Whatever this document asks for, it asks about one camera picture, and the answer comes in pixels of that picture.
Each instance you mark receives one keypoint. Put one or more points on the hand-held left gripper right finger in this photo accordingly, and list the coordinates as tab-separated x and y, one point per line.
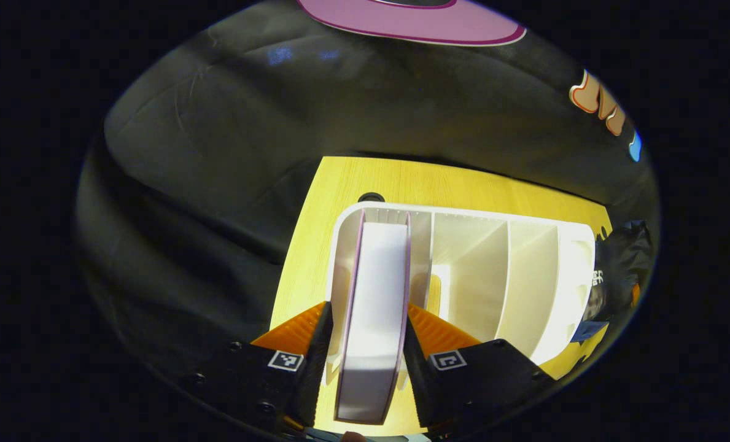
417	374

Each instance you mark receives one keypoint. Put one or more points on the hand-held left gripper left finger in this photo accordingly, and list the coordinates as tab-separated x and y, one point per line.
317	368

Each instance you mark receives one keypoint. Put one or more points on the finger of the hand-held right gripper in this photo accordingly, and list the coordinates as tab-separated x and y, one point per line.
636	296

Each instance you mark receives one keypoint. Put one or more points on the blue schoolbag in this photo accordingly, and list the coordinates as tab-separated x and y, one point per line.
625	258

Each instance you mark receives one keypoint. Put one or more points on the black table grommet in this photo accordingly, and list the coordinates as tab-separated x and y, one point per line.
371	197

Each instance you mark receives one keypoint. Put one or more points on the black backdrop cloth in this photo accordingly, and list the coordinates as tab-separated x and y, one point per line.
229	135

